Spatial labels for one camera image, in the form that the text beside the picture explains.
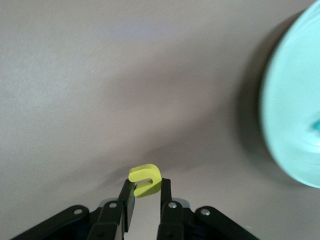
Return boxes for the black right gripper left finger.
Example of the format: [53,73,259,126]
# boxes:
[9,178,137,240]

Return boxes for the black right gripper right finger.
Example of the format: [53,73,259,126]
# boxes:
[156,178,258,240]

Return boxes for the yellow foam letter u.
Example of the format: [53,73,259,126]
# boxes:
[127,163,163,198]

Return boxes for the teal foam letter p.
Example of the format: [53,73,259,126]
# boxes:
[309,117,320,137]

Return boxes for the brown table cover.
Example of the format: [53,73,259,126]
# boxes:
[0,0,320,240]

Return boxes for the pale green plate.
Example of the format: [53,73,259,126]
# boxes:
[258,2,320,190]

